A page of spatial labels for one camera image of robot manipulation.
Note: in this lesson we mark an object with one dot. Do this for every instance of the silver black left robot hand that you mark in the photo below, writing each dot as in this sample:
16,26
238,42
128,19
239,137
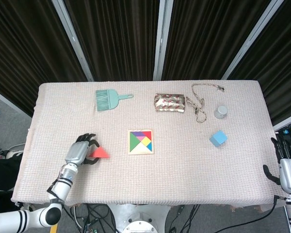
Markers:
75,153

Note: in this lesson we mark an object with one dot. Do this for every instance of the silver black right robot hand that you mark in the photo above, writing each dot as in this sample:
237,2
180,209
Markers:
289,174

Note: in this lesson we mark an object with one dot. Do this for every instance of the red triangle block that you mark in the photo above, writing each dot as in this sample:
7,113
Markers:
100,153

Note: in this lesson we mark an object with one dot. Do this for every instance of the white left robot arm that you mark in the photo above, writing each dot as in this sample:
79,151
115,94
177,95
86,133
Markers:
61,189

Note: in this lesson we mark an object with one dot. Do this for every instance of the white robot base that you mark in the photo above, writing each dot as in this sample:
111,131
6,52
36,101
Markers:
135,218

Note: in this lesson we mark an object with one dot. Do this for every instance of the green triangle tangram piece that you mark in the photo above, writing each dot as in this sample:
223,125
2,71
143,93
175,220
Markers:
133,142

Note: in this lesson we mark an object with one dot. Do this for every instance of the teal plastic hand brush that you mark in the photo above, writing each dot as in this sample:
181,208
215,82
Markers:
108,100

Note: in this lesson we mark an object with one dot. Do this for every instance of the wooden tangram tray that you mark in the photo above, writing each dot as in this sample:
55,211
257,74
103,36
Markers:
139,148

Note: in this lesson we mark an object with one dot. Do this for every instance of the purple parallelogram tangram piece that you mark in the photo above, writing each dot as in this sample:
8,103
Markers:
137,134

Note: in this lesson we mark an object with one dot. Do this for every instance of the pink triangle tangram piece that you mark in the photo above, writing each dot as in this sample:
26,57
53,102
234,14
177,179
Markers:
141,139

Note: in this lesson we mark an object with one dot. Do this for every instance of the yellow square tangram piece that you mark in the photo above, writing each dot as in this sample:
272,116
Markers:
146,142

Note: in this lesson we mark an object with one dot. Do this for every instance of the blue triangle tangram piece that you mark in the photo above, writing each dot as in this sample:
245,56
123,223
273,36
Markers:
149,146

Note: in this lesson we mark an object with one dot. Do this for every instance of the red triangle tangram piece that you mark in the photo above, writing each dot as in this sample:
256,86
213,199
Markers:
148,134

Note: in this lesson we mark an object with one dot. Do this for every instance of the light blue cube block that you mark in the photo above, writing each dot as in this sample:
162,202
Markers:
218,139

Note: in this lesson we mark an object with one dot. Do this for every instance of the beige woven tablecloth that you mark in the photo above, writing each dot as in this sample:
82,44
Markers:
160,179

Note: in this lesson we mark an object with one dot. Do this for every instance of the grey cylindrical jar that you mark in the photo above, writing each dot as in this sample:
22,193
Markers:
221,112

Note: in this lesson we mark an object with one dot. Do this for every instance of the dark pleated curtain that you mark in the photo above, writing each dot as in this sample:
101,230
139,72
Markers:
116,36
281,72
21,48
208,36

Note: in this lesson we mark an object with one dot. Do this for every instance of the gold foil snack packet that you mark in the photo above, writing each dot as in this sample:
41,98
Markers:
169,103

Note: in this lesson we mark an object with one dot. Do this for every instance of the grey metal post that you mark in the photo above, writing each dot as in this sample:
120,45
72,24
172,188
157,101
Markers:
252,38
75,43
162,38

